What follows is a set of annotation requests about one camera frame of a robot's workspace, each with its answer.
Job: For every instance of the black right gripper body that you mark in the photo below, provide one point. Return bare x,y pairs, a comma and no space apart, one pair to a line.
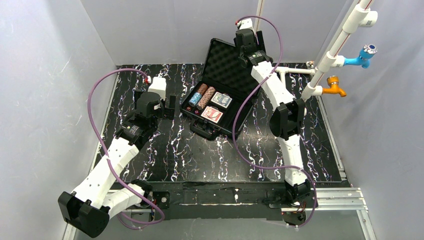
245,41

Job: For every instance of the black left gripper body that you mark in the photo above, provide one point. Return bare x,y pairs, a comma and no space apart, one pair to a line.
168,108

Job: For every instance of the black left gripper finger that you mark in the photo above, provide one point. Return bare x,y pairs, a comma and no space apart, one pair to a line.
169,111
136,96

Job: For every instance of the light blue chip stack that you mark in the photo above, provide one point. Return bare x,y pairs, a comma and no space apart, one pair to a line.
195,99

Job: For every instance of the orange black chip stack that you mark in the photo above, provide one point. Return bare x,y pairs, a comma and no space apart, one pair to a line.
202,89

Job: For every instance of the black poker set case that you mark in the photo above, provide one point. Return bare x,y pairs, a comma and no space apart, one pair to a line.
222,71

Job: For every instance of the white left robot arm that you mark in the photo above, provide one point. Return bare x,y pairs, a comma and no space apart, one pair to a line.
89,207

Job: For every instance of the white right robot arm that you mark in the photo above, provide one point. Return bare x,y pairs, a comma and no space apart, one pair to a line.
286,120

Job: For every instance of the pink blue chip stack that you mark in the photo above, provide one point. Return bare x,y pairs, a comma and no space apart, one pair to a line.
206,97

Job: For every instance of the red playing card deck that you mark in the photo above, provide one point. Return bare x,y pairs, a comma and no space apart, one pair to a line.
212,114

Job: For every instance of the blue playing card deck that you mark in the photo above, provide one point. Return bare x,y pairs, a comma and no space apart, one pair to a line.
221,99

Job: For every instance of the orange pipe valve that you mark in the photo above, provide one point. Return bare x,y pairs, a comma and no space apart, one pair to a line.
334,88

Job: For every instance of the blue pipe valve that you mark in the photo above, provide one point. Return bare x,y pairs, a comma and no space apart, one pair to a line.
364,56

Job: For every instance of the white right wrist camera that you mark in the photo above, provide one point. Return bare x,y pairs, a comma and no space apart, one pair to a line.
244,26

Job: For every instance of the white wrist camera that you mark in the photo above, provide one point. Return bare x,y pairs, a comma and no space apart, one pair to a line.
244,26
157,88

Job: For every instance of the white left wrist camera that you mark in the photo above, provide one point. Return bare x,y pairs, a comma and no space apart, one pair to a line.
157,88

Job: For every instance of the white pvc pipe frame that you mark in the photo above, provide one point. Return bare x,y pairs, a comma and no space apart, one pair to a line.
360,16

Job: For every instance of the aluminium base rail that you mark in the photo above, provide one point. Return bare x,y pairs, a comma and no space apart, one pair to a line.
243,200

